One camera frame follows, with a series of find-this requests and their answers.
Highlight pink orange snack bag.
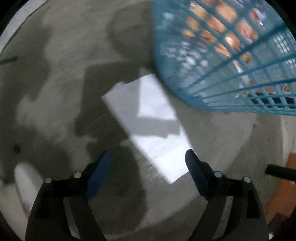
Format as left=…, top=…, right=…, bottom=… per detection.
left=182, top=0, right=260, bottom=63

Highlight blue mesh trash basket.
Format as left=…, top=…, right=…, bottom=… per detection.
left=152, top=1, right=295, bottom=116

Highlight white paper sheet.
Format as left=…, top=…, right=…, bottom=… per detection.
left=102, top=74, right=192, bottom=184

